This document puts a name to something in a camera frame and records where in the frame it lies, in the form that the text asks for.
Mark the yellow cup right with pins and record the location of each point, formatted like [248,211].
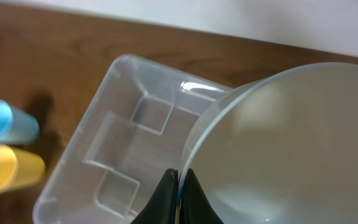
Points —
[19,168]

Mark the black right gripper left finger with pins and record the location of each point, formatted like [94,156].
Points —
[161,208]

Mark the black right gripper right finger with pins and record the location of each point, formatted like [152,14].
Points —
[195,208]

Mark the light blue cup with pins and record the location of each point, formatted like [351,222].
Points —
[16,126]

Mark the clear plastic storage bin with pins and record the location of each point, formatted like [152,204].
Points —
[134,129]

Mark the white small bowl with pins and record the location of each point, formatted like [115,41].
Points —
[281,150]

